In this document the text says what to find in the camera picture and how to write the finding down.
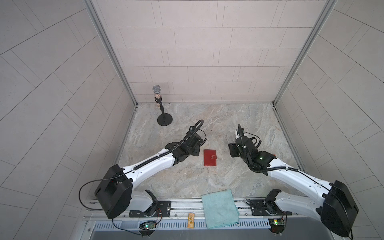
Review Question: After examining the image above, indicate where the red card holder wallet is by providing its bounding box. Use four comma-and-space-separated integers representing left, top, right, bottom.
204, 149, 217, 167

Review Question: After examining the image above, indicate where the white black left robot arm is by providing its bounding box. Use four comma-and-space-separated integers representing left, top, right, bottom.
95, 132, 206, 220

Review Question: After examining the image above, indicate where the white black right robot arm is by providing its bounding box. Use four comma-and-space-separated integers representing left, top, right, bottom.
229, 128, 359, 239

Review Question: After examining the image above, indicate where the microphone on black stand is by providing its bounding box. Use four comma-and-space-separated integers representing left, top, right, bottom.
153, 85, 173, 127

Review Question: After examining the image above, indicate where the teal folded cloth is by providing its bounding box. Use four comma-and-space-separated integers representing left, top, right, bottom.
202, 189, 239, 229

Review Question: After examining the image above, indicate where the right green circuit board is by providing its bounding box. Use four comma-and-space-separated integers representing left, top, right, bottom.
268, 219, 286, 234

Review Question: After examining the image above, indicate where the green circuit board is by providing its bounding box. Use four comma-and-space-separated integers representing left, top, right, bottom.
139, 221, 157, 231
268, 219, 286, 234

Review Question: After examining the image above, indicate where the small wooden block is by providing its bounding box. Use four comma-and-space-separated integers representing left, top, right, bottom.
187, 213, 195, 229

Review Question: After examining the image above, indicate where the left green circuit board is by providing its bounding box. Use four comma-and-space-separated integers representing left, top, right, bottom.
139, 221, 157, 231

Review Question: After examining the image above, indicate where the aluminium corner profile right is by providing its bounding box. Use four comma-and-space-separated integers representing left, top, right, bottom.
272, 0, 338, 107

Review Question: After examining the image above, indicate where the aluminium corner profile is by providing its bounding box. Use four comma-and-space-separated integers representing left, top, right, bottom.
84, 0, 138, 106
272, 0, 338, 107

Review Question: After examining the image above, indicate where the aluminium corner profile left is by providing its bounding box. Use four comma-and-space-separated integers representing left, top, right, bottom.
84, 0, 138, 106

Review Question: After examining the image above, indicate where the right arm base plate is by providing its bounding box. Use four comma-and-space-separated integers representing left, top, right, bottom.
246, 199, 293, 216

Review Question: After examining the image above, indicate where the aluminium rail frame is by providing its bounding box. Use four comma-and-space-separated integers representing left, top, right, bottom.
82, 196, 335, 222

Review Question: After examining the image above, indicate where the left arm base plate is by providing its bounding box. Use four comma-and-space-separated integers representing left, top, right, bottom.
129, 201, 171, 218

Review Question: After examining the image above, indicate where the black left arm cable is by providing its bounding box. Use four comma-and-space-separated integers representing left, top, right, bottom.
78, 176, 121, 211

